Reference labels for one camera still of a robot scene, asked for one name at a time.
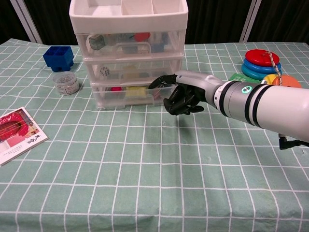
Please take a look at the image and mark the red stacking ring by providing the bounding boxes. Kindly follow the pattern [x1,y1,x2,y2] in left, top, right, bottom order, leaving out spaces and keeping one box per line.
[245,49,280,68]

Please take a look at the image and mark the transparent drawer with clear cube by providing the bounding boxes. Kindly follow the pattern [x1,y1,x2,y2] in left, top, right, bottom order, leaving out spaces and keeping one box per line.
[76,31,185,59]

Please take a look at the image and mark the red cover booklet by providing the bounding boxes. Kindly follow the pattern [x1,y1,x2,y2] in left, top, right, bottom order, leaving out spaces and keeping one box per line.
[0,107,49,167]

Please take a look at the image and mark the red round toy piece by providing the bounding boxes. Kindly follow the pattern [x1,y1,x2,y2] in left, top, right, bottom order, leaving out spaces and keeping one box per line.
[134,32,151,42]

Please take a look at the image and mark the blue stacking ring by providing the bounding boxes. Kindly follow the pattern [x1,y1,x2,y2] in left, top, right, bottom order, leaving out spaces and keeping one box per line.
[242,58,282,73]

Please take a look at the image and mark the black pleated curtain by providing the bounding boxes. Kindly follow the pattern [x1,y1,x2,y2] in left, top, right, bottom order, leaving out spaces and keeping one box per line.
[184,0,252,44]
[248,0,309,44]
[0,0,32,45]
[24,0,79,46]

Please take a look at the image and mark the clear cube with dark core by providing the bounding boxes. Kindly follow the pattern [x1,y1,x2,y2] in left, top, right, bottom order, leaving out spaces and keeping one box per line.
[88,34,106,50]

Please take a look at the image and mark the transparent drawer with white die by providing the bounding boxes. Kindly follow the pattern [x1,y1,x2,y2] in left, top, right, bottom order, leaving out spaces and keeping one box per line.
[83,57,183,84]

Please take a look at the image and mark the green checked tablecloth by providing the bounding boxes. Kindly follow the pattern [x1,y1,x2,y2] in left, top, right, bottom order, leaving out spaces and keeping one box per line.
[0,38,309,232]

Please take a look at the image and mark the green tea packet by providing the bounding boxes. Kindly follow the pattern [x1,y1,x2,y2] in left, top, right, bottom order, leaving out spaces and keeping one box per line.
[228,72,254,83]

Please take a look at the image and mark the binder clips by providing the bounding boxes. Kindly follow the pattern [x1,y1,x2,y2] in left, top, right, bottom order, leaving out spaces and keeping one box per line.
[152,83,170,99]

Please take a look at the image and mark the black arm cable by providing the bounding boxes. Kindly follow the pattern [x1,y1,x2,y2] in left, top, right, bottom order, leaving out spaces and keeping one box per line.
[277,134,309,150]

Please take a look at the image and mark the white plastic drawer organizer frame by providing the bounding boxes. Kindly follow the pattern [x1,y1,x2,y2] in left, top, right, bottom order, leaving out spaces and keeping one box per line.
[69,0,189,111]

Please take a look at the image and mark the white frame pole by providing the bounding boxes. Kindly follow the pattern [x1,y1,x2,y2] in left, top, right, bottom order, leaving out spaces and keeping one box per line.
[11,0,43,44]
[239,0,263,44]

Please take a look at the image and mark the teal stacking ring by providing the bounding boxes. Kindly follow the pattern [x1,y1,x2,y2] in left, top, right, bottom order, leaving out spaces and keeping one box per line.
[241,64,282,81]

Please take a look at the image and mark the yellow stacking ring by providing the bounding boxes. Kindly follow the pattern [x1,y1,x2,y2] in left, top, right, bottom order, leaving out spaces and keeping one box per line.
[263,74,280,85]

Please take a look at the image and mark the clear round pin jar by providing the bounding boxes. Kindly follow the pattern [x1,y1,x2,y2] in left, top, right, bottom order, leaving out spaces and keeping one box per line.
[52,71,80,96]

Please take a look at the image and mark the orange stacking ring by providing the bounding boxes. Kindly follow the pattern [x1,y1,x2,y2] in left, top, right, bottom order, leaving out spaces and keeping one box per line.
[272,75,303,89]

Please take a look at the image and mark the pale yellow toy piece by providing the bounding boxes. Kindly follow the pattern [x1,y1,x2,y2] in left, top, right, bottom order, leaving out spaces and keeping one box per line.
[124,65,143,73]

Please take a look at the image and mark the blue compartment box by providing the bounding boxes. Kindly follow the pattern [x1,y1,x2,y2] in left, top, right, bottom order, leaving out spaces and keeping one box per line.
[42,45,74,73]

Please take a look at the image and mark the yellow block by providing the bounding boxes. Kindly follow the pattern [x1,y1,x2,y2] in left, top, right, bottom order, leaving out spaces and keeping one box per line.
[126,86,147,96]

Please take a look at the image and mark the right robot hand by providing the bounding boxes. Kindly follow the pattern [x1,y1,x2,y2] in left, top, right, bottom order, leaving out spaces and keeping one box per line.
[148,70,225,116]

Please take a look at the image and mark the transparent drawer with yellow block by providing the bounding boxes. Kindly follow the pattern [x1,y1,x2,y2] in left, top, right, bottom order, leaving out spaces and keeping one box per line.
[90,81,179,111]

